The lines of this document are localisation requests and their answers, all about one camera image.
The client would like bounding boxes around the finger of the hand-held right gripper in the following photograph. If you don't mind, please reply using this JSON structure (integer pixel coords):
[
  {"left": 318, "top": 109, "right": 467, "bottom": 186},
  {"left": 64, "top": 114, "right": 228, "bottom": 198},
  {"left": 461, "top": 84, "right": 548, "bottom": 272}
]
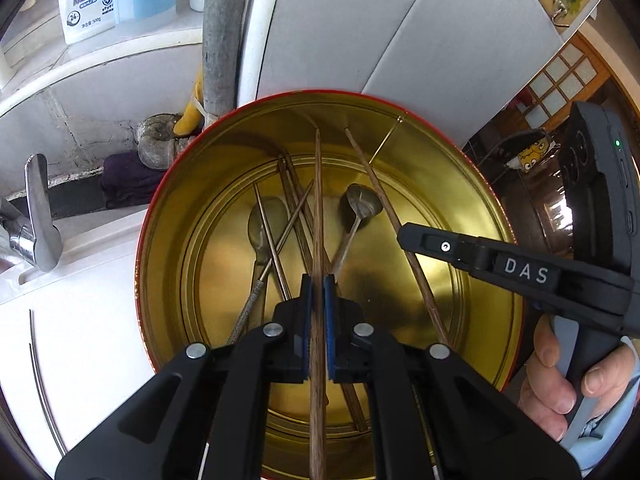
[{"left": 398, "top": 222, "right": 493, "bottom": 275}]

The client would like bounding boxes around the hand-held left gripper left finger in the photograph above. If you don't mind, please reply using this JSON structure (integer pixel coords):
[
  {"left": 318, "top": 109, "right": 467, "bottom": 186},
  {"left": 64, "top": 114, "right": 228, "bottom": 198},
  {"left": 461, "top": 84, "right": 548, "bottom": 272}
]
[{"left": 54, "top": 272, "right": 313, "bottom": 480}]

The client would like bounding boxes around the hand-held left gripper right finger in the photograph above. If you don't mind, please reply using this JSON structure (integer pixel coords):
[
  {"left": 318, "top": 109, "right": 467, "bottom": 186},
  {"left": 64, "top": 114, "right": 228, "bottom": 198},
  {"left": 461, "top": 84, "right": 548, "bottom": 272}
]
[{"left": 324, "top": 272, "right": 583, "bottom": 480}]

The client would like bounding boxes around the gold round tin container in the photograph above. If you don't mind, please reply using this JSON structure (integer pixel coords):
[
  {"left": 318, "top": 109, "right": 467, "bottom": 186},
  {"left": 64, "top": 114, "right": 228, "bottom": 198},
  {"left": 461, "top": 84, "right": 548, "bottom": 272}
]
[{"left": 134, "top": 91, "right": 526, "bottom": 480}]

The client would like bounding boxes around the steel chopstick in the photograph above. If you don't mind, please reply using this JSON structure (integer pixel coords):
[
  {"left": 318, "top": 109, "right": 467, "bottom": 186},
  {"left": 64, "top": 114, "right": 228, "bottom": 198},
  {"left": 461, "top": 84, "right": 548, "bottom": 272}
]
[
  {"left": 262, "top": 180, "right": 316, "bottom": 281},
  {"left": 286, "top": 156, "right": 332, "bottom": 281},
  {"left": 252, "top": 183, "right": 293, "bottom": 302}
]

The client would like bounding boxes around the plain steel spoon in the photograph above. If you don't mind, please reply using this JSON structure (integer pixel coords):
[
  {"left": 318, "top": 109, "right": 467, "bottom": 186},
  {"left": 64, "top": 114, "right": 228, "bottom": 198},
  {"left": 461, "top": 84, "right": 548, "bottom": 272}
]
[{"left": 329, "top": 184, "right": 384, "bottom": 277}]

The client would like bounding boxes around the brown wooden chopstick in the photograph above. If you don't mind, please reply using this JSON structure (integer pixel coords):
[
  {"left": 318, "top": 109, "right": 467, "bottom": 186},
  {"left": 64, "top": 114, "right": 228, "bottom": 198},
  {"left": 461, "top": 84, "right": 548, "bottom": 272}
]
[
  {"left": 307, "top": 129, "right": 328, "bottom": 480},
  {"left": 343, "top": 127, "right": 450, "bottom": 347}
]

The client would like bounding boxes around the steel spoon floral handle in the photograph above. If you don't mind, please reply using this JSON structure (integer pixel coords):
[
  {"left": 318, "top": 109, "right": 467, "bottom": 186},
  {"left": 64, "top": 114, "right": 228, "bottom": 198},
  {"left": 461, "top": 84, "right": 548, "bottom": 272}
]
[{"left": 227, "top": 197, "right": 290, "bottom": 346}]

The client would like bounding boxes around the pair of dark chopsticks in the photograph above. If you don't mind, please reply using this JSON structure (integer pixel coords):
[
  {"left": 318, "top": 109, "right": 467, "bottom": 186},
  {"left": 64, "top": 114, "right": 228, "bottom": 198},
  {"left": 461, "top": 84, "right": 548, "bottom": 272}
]
[{"left": 277, "top": 157, "right": 371, "bottom": 433}]

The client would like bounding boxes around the grey pipe elbow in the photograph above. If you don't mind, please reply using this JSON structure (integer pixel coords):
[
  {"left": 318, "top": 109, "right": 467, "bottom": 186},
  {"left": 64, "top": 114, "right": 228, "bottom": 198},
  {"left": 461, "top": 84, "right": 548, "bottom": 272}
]
[{"left": 135, "top": 114, "right": 188, "bottom": 171}]

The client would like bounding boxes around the person's right hand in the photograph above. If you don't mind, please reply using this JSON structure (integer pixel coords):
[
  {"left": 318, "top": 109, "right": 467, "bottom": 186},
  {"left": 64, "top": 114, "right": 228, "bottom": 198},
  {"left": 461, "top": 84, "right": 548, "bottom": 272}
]
[{"left": 520, "top": 317, "right": 637, "bottom": 443}]

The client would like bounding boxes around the yellow cartoon figure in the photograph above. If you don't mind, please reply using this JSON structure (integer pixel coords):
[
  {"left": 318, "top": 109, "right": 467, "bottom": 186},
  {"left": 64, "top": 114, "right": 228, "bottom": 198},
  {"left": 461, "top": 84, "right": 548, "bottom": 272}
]
[{"left": 516, "top": 141, "right": 552, "bottom": 172}]

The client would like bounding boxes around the wooden lattice door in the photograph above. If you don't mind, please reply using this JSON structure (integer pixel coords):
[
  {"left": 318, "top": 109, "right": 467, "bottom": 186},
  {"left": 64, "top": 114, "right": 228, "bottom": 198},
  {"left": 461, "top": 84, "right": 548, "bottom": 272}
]
[{"left": 522, "top": 42, "right": 612, "bottom": 128}]

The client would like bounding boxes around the white sink cover board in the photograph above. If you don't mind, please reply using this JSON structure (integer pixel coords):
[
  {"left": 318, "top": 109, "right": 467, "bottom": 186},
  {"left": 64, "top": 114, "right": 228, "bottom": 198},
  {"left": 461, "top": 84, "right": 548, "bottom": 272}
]
[{"left": 0, "top": 200, "right": 211, "bottom": 476}]

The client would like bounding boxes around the dark cloth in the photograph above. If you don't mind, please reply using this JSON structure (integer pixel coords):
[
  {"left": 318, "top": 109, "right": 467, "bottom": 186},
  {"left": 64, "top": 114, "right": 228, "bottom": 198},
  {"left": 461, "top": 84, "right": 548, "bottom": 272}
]
[{"left": 100, "top": 152, "right": 169, "bottom": 211}]

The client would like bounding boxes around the chrome kitchen faucet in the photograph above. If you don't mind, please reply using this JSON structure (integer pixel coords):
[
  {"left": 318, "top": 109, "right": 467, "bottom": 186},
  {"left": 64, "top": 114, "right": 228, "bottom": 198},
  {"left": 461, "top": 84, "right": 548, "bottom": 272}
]
[{"left": 0, "top": 154, "right": 63, "bottom": 273}]

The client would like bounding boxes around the grey metal pipe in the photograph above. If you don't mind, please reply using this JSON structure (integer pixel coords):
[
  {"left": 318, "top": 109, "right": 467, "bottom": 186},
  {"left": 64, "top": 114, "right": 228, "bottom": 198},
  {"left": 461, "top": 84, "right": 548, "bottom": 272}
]
[{"left": 202, "top": 0, "right": 258, "bottom": 116}]

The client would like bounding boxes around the white pump soap bottle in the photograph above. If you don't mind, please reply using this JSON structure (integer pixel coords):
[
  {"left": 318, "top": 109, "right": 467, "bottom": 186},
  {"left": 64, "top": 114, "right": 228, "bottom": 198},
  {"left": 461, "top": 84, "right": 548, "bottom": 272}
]
[{"left": 57, "top": 0, "right": 118, "bottom": 45}]

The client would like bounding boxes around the yellow hose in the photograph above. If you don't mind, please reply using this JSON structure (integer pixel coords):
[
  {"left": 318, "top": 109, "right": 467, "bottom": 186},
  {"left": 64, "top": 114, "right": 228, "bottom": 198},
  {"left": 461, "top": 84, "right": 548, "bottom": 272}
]
[{"left": 172, "top": 72, "right": 207, "bottom": 138}]

